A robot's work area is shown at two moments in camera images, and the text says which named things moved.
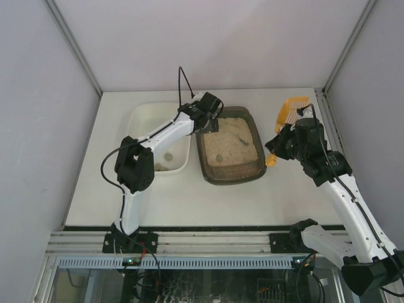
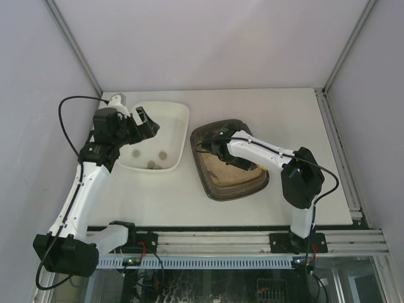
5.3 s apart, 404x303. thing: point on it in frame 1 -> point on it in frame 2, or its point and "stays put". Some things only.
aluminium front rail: [169, 242] stays put
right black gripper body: [279, 142] -> [241, 163]
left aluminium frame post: [61, 23] stays put
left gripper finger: [212, 125] -> [148, 129]
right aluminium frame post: [368, 7] stays put
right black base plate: [288, 243] stays put
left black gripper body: [207, 123] -> [139, 125]
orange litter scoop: [287, 113] -> [262, 167]
